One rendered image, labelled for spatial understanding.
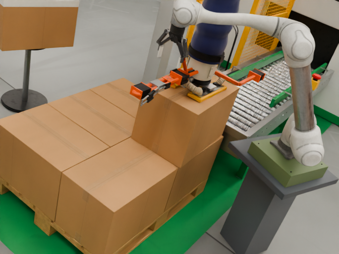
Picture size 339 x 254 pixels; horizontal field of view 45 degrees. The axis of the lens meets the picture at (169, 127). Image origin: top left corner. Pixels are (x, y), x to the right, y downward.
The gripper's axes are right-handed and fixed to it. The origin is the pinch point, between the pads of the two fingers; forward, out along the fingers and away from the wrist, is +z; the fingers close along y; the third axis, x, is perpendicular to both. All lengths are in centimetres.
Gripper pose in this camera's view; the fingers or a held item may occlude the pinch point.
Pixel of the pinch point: (169, 60)
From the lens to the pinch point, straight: 225.7
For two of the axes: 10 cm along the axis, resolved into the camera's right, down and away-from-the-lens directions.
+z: -2.4, 8.2, 5.2
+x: -5.9, 3.0, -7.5
